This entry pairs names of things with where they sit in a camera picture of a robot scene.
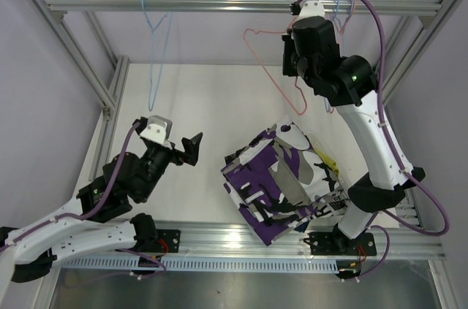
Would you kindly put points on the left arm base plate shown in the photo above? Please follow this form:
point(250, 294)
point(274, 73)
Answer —
point(168, 241)

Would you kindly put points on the navy blue denim trousers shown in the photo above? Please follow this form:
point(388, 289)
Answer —
point(302, 228)

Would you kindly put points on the blue hanger with navy trousers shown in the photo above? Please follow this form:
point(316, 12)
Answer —
point(346, 22)

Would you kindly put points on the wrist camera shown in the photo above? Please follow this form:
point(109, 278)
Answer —
point(311, 8)
point(154, 131)

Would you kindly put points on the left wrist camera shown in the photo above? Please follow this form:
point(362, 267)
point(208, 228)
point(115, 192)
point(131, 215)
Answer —
point(154, 131)

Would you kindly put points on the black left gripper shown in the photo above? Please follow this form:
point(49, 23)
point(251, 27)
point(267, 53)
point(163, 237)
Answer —
point(191, 148)

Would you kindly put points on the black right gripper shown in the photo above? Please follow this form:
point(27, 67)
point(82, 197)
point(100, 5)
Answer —
point(288, 70)

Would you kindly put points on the blue hanger with black trousers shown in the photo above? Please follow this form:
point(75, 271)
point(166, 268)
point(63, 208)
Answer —
point(335, 18)

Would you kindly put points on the light blue wire hanger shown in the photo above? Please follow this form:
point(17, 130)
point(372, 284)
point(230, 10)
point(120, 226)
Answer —
point(157, 59)

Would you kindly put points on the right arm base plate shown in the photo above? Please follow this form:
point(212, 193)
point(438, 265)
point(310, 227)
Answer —
point(330, 244)

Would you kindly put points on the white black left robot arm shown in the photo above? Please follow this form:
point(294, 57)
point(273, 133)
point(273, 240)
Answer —
point(84, 226)

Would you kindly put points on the aluminium frame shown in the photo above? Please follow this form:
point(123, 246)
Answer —
point(439, 11)

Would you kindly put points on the purple camouflage trousers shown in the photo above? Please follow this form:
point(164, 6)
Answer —
point(274, 180)

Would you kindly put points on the yellow trousers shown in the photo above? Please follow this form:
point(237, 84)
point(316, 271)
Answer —
point(329, 161)

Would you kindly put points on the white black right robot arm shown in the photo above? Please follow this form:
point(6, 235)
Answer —
point(350, 86)

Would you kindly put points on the slotted cable duct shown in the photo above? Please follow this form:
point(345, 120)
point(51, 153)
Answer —
point(202, 264)

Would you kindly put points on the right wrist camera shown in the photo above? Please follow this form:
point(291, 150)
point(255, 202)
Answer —
point(311, 8)

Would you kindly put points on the newsprint patterned trousers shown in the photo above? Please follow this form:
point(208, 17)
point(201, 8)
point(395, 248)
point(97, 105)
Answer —
point(330, 205)

